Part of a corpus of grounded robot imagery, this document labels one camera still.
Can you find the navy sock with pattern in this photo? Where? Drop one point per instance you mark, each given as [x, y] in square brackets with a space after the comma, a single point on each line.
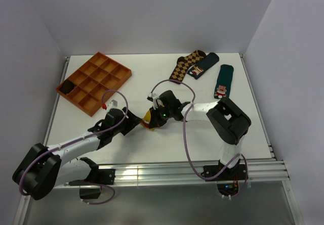
[201, 67]

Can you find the dark green santa sock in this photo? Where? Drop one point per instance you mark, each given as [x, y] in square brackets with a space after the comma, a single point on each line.
[224, 80]

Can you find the rolled dark sock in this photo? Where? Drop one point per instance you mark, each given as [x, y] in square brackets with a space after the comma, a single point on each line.
[66, 87]

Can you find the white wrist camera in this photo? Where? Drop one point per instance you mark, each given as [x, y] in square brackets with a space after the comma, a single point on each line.
[111, 104]
[154, 98]

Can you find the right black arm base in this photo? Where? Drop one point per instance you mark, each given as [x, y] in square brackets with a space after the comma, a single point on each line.
[232, 175]

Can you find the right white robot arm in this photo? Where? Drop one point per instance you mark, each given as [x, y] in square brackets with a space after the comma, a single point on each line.
[228, 120]

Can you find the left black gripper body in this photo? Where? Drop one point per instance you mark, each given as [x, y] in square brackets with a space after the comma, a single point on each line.
[128, 124]

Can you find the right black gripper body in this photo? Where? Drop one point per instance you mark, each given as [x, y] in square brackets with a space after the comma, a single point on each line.
[162, 115]

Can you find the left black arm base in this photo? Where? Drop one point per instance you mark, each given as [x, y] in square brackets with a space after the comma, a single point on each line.
[103, 179]

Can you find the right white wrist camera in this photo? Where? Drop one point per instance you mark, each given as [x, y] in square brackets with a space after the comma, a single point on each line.
[154, 98]

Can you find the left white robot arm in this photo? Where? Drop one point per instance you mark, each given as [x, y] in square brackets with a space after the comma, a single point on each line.
[43, 167]

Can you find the aluminium frame rail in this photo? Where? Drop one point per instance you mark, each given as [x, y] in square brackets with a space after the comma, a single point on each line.
[165, 174]

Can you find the brown argyle sock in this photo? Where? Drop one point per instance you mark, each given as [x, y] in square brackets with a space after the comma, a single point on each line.
[184, 63]

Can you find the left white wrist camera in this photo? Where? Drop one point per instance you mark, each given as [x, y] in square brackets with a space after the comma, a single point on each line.
[111, 104]

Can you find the yellow sock with character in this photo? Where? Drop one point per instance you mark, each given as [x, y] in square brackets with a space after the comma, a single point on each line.
[152, 119]

